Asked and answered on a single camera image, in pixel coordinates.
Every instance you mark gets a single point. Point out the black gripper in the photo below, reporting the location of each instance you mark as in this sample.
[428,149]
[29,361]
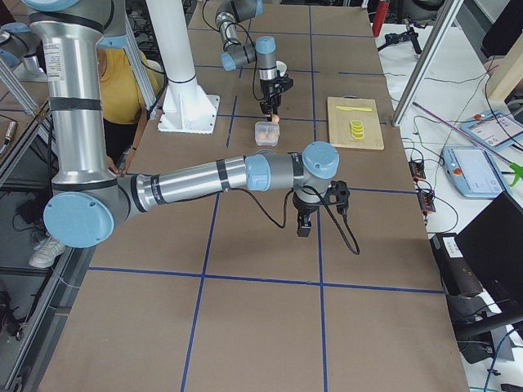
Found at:
[305,208]
[270,89]

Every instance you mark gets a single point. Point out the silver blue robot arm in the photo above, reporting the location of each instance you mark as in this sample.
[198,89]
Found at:
[91,197]
[237,54]

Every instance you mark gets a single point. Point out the clear plastic egg box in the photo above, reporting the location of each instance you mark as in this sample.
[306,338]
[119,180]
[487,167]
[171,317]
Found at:
[264,126]

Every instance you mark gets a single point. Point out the white bowl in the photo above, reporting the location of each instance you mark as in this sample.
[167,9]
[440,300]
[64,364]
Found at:
[281,69]

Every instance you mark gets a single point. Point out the bamboo cutting board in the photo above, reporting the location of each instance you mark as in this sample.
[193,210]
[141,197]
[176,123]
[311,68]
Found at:
[339,127]

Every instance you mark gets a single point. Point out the yellow plastic knife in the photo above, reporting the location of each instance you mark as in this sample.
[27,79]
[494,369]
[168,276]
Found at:
[354,108]

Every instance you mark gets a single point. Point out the orange circuit board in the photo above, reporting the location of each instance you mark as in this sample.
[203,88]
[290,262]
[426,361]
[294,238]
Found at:
[417,170]
[426,201]

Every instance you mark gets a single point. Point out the black tripod clamp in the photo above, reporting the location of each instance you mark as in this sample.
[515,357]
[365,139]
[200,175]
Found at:
[410,35]

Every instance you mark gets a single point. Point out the red cylinder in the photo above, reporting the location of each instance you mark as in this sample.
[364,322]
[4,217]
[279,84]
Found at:
[380,16]

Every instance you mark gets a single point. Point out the person in yellow shirt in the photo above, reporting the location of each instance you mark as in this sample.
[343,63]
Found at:
[123,106]

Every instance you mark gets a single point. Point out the near teach pendant tablet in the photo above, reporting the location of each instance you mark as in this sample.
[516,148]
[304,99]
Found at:
[473,172]

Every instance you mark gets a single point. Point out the teach pendant tablet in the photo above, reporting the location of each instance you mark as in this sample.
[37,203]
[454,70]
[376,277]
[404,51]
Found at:
[497,130]
[473,172]

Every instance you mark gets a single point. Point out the black computer tower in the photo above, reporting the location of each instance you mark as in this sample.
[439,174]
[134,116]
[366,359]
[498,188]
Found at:
[486,253]

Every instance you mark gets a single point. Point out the far teach pendant tablet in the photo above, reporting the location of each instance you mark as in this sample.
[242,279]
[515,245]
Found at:
[497,130]

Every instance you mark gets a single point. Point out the metal grabber stick green tip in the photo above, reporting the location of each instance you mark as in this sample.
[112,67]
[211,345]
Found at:
[518,170]

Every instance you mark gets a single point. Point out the white sneaker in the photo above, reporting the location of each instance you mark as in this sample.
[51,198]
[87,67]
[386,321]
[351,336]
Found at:
[44,257]

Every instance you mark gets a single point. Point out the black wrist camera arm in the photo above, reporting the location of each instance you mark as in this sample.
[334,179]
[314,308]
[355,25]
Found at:
[338,195]
[285,84]

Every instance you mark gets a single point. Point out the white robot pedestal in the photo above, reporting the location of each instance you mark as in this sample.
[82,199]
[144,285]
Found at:
[186,107]

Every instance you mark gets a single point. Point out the aluminium frame post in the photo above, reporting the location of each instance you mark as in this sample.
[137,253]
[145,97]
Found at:
[444,20]

